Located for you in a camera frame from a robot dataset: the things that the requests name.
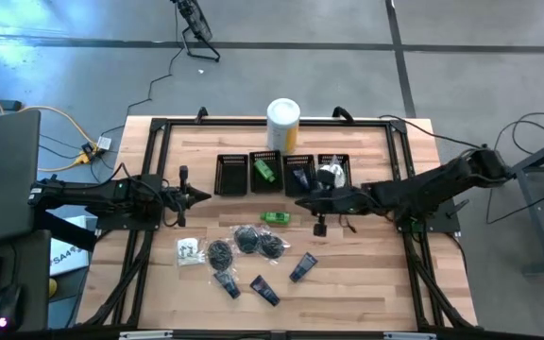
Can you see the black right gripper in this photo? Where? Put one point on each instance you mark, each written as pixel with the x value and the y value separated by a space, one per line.
pixel 343 200

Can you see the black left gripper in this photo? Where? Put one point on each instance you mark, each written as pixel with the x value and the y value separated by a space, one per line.
pixel 173 196

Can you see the bagged white shower cap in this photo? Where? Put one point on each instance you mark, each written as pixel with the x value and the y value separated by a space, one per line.
pixel 339 178

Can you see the small green bottle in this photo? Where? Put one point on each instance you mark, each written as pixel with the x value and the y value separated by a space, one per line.
pixel 276 217
pixel 264 171

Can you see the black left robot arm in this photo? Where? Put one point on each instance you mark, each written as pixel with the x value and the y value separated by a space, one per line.
pixel 88 193

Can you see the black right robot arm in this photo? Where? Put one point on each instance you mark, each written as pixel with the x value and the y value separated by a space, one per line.
pixel 442 184

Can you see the black slotted plastic basket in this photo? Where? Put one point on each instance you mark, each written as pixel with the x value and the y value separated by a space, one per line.
pixel 257 186
pixel 349 175
pixel 231 177
pixel 288 186

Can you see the white yellow wipes canister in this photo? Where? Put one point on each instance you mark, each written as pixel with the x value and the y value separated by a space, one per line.
pixel 283 125

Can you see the white power adapter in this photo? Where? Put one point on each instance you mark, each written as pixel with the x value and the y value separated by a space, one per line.
pixel 104 142

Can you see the black diagonal strut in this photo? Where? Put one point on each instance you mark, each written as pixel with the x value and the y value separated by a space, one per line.
pixel 64 231

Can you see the white cardboard box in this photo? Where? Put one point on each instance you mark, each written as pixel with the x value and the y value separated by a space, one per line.
pixel 66 255

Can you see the black floor fan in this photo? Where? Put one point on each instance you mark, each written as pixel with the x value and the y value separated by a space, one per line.
pixel 196 23

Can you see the small yellow ball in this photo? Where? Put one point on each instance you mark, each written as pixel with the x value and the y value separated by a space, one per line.
pixel 52 287

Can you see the black computer desk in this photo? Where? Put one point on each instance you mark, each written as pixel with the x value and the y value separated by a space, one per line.
pixel 26 264

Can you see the dark grey flat panel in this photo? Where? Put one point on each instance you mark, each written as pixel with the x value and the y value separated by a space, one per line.
pixel 3 175

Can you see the black computer mouse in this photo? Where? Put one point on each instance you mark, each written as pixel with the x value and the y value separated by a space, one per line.
pixel 8 307

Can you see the black aluminium table frame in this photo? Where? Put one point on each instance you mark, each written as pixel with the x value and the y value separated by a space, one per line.
pixel 206 122

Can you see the silver edge bracket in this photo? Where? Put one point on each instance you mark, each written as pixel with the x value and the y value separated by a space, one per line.
pixel 145 335
pixel 410 336

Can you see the black metal desk frame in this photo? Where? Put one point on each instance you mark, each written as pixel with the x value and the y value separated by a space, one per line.
pixel 541 212

